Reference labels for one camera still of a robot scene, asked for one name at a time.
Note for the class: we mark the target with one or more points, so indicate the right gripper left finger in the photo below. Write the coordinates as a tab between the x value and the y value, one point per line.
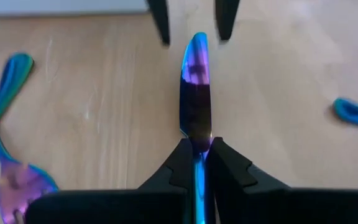
166	205

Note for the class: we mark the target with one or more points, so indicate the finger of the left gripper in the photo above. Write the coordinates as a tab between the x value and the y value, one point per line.
226	18
161	18

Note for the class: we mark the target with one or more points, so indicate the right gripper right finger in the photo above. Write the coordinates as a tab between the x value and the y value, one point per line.
244	202

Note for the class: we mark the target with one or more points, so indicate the iridescent rainbow knife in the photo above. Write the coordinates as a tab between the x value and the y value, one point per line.
196	93

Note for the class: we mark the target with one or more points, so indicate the iridescent rainbow fork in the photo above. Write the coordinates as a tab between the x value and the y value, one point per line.
17	183
12	74

